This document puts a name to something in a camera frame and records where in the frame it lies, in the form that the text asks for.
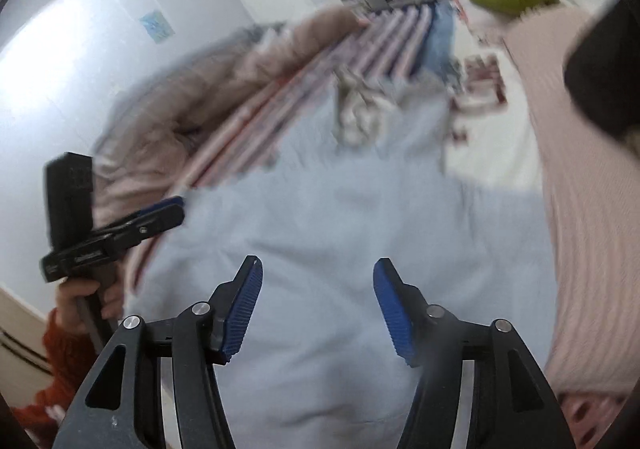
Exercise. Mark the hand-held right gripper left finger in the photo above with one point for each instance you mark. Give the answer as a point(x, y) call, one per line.
point(242, 314)

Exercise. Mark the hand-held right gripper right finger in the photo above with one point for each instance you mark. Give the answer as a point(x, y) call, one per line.
point(395, 314)

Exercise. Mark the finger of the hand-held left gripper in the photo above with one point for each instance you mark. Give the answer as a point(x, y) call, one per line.
point(160, 216)

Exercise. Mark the light grey jacket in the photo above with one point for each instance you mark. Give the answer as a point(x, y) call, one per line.
point(320, 209)

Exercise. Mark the person's left hand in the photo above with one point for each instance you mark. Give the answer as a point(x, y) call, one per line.
point(70, 301)

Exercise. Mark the pink grey quilt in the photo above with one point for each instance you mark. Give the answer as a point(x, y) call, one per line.
point(200, 94)

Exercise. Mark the striped printed bed sheet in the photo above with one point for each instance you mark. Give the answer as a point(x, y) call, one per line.
point(285, 111)

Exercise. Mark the pink ribbed cloth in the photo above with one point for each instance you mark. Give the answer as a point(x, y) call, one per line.
point(585, 229)

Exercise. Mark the black cloth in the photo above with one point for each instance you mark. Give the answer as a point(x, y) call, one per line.
point(610, 64)

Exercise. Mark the small blue wall poster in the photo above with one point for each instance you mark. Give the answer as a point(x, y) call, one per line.
point(157, 26)

